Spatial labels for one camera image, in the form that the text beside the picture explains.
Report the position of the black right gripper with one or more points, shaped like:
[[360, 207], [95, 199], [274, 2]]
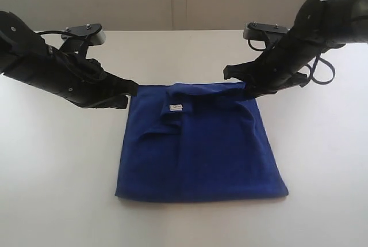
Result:
[[276, 69]]

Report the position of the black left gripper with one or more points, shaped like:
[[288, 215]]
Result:
[[85, 83]]

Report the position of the blue microfibre towel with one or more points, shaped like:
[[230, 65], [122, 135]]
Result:
[[216, 149]]

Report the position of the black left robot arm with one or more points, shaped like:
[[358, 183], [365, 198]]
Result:
[[23, 50]]

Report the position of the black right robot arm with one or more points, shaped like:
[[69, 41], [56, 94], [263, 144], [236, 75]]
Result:
[[322, 26]]

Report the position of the white rectangular label tag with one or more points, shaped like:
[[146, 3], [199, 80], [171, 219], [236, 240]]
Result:
[[176, 108]]

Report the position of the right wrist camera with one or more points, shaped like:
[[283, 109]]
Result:
[[263, 32]]

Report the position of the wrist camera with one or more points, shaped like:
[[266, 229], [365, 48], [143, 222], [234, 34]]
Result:
[[92, 34], [263, 32]]

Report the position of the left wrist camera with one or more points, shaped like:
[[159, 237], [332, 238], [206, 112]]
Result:
[[92, 34]]

